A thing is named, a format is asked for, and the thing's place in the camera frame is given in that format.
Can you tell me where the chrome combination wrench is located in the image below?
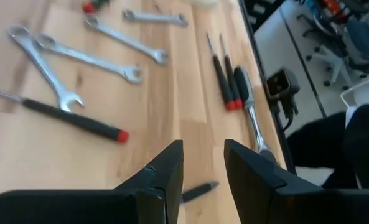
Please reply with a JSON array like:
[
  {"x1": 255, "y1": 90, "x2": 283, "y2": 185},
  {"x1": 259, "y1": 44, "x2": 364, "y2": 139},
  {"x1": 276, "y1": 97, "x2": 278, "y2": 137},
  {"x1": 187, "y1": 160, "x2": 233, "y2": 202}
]
[
  {"x1": 121, "y1": 8, "x2": 189, "y2": 28},
  {"x1": 83, "y1": 15, "x2": 170, "y2": 67},
  {"x1": 6, "y1": 24, "x2": 85, "y2": 113},
  {"x1": 35, "y1": 32, "x2": 144, "y2": 85}
]

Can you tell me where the black silver rod tool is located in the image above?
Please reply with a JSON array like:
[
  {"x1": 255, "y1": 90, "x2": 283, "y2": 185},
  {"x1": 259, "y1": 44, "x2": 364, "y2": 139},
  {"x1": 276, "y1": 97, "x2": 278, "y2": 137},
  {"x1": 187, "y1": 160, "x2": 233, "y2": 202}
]
[{"x1": 180, "y1": 181, "x2": 220, "y2": 203}]

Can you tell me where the large black red-capped screwdriver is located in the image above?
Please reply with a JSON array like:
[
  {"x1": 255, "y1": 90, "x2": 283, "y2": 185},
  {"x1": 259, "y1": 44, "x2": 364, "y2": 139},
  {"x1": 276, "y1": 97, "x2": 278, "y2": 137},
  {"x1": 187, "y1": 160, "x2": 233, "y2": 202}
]
[{"x1": 0, "y1": 85, "x2": 130, "y2": 144}]

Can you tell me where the person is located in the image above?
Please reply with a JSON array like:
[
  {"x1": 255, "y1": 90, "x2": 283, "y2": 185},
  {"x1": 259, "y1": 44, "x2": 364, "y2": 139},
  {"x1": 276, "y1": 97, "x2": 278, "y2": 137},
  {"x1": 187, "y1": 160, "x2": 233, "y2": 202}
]
[{"x1": 286, "y1": 101, "x2": 369, "y2": 190}]

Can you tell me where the ratchet with black grey handle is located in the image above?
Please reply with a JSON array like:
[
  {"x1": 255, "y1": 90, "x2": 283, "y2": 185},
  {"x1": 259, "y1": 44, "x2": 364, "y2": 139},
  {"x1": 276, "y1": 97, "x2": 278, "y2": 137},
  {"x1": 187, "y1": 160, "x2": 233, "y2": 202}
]
[{"x1": 233, "y1": 66, "x2": 279, "y2": 165}]

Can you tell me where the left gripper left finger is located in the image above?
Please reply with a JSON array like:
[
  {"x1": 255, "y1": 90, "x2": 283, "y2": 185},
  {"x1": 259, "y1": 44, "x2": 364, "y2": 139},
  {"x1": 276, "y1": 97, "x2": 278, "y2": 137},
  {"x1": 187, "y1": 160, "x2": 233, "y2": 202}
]
[{"x1": 0, "y1": 139, "x2": 184, "y2": 224}]

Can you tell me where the white plastic tray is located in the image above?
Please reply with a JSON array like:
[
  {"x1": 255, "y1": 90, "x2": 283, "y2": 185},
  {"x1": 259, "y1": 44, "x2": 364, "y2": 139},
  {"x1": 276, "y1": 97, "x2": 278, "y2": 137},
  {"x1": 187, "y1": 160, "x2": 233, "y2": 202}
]
[{"x1": 340, "y1": 73, "x2": 369, "y2": 108}]

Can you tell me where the blue office chair white base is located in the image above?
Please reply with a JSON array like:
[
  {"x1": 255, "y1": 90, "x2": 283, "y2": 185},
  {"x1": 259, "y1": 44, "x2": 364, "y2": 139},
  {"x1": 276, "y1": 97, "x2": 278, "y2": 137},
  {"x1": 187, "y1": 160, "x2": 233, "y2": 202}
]
[{"x1": 305, "y1": 18, "x2": 369, "y2": 91}]

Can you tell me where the slim black red-capped screwdriver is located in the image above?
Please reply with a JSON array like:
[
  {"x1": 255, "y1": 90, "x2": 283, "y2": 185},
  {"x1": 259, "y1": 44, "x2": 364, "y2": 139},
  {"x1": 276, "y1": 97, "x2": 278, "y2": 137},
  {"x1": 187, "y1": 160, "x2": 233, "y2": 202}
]
[
  {"x1": 205, "y1": 32, "x2": 236, "y2": 112},
  {"x1": 218, "y1": 33, "x2": 245, "y2": 110}
]

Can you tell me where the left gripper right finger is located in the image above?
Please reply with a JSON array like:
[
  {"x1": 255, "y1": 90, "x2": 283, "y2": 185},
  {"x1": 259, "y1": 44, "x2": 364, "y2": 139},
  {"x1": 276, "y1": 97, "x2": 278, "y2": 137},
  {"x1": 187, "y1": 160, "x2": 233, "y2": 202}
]
[{"x1": 223, "y1": 139, "x2": 369, "y2": 224}]

